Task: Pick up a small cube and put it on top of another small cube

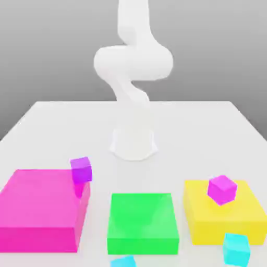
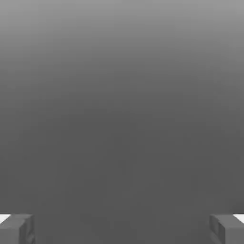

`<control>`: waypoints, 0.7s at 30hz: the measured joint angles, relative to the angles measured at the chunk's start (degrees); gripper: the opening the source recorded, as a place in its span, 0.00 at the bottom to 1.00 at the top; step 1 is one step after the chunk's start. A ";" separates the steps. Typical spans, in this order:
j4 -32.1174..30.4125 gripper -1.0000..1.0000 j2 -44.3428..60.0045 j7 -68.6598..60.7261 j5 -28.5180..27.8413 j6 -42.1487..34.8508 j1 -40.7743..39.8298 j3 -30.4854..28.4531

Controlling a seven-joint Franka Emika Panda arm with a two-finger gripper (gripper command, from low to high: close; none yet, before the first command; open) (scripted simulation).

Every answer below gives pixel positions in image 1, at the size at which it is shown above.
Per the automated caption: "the large yellow box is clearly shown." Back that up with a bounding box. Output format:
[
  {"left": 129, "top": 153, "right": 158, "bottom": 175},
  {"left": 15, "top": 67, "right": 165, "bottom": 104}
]
[{"left": 183, "top": 179, "right": 267, "bottom": 246}]

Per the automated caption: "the small light blue cube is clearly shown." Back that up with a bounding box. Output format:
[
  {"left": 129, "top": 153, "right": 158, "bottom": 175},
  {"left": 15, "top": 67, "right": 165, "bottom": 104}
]
[{"left": 110, "top": 255, "right": 137, "bottom": 267}]

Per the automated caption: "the small purple cube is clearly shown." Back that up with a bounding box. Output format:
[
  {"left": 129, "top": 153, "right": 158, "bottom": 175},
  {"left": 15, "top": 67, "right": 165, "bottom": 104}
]
[{"left": 69, "top": 156, "right": 93, "bottom": 185}]

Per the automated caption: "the small magenta cube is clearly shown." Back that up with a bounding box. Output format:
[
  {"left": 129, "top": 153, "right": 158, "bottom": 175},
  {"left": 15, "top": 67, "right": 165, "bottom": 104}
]
[{"left": 207, "top": 174, "right": 238, "bottom": 207}]

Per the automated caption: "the large green box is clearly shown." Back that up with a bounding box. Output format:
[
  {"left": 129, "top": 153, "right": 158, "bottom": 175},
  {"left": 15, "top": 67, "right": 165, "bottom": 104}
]
[{"left": 106, "top": 192, "right": 180, "bottom": 256}]

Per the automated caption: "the small cyan cube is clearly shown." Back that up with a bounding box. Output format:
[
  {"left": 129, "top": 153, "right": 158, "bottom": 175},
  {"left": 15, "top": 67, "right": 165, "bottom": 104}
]
[{"left": 222, "top": 232, "right": 251, "bottom": 267}]

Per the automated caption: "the large pink box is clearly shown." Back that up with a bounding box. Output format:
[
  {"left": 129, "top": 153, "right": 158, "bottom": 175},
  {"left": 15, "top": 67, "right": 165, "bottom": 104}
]
[{"left": 0, "top": 168, "right": 91, "bottom": 253}]

